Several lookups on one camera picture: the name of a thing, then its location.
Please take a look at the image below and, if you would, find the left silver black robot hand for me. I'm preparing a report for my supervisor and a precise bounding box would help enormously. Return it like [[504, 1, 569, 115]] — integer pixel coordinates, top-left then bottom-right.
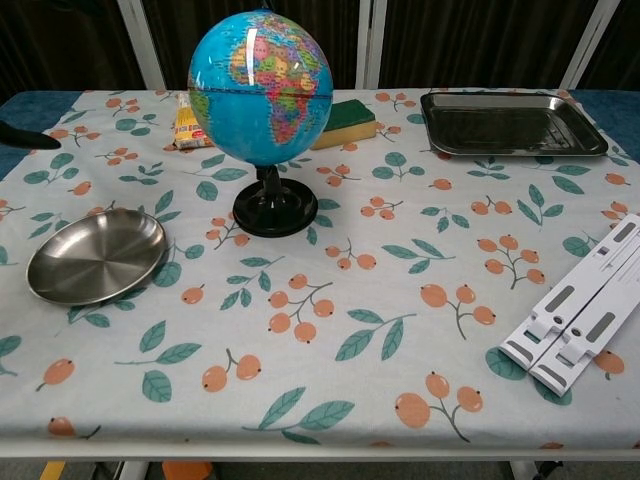
[[0, 121, 62, 150]]

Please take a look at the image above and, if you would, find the blue globe on black stand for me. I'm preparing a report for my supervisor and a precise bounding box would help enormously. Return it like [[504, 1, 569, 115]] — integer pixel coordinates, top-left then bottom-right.
[[187, 8, 335, 238]]

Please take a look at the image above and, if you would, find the dark fabric partition panel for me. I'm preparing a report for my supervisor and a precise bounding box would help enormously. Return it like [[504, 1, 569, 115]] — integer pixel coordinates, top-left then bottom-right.
[[349, 0, 621, 92], [0, 0, 166, 94], [559, 0, 640, 92], [142, 0, 374, 92]]

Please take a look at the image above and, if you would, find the round stainless steel plate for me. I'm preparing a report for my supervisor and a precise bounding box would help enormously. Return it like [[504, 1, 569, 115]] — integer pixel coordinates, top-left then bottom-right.
[[25, 208, 169, 307]]

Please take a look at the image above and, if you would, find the yellow orange snack packet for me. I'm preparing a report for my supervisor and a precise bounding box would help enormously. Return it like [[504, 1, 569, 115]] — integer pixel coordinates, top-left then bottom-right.
[[172, 91, 216, 151]]

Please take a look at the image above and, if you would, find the green yellow scrub sponge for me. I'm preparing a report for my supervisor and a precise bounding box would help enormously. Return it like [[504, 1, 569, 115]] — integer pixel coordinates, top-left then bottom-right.
[[310, 99, 377, 151]]

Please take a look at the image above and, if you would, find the orange object under table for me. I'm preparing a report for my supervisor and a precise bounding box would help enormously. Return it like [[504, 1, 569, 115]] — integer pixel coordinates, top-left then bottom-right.
[[160, 460, 215, 480]]

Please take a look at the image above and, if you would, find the floral fruit print tablecloth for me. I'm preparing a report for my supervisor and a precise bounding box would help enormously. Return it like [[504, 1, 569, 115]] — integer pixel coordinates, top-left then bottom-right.
[[0, 88, 640, 450]]

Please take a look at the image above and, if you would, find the rectangular stainless steel tray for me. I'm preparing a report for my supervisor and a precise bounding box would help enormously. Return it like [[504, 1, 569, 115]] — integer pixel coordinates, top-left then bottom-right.
[[419, 91, 610, 158]]

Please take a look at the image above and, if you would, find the white folding laptop stand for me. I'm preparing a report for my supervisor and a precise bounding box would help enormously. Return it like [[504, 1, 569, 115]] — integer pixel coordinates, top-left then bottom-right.
[[498, 213, 640, 406]]

